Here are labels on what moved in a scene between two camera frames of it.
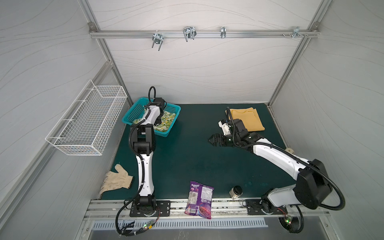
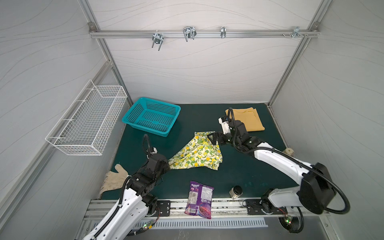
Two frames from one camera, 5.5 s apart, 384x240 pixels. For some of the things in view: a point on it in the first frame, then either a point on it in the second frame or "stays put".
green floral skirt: x=166 y=119 -> x=200 y=152
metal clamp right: x=223 y=32 stays put
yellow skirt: x=250 y=117 stays put
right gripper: x=222 y=139 stays put
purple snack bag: x=199 y=200 stays put
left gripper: x=158 y=121 -> x=166 y=166
